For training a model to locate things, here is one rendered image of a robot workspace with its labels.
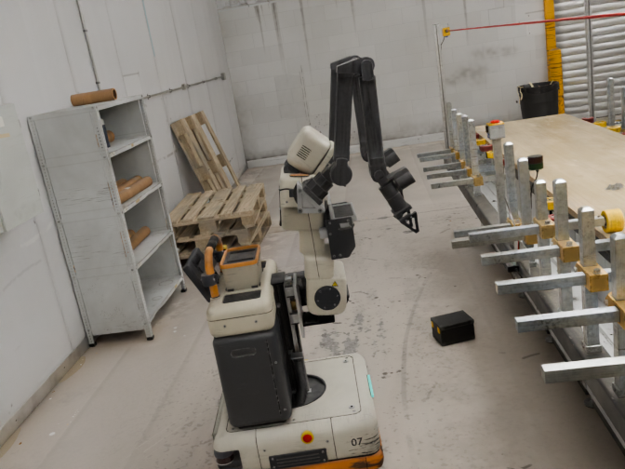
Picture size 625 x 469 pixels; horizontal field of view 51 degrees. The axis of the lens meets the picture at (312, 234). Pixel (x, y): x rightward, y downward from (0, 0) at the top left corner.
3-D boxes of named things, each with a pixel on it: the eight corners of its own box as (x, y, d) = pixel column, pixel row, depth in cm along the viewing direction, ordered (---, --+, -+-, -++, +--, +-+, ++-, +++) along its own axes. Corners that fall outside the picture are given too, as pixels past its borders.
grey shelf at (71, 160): (89, 347, 440) (25, 116, 398) (133, 297, 526) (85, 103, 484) (152, 340, 435) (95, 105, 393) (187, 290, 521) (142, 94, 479)
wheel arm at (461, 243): (452, 251, 261) (451, 241, 259) (451, 248, 264) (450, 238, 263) (565, 236, 256) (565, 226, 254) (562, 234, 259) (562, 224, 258)
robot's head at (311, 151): (284, 161, 246) (305, 127, 243) (285, 153, 266) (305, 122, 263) (315, 182, 248) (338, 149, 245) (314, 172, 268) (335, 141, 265)
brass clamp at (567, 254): (561, 263, 204) (561, 247, 202) (550, 249, 217) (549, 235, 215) (581, 261, 203) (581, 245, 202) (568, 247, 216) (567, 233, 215)
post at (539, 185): (543, 307, 242) (536, 181, 229) (541, 303, 246) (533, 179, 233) (553, 306, 242) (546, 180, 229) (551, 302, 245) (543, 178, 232)
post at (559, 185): (563, 321, 217) (554, 180, 204) (560, 317, 220) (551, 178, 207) (574, 320, 216) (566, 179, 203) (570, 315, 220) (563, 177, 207)
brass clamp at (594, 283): (588, 293, 180) (587, 275, 179) (573, 275, 193) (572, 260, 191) (611, 290, 179) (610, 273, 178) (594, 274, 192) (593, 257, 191)
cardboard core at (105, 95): (69, 95, 444) (111, 88, 441) (73, 94, 452) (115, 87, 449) (72, 107, 447) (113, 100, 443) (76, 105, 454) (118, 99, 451)
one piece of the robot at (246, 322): (233, 459, 261) (190, 262, 238) (245, 390, 313) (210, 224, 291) (316, 447, 260) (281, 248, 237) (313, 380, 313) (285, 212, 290)
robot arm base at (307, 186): (301, 182, 243) (301, 189, 231) (317, 167, 241) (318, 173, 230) (319, 198, 245) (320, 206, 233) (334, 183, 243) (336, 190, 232)
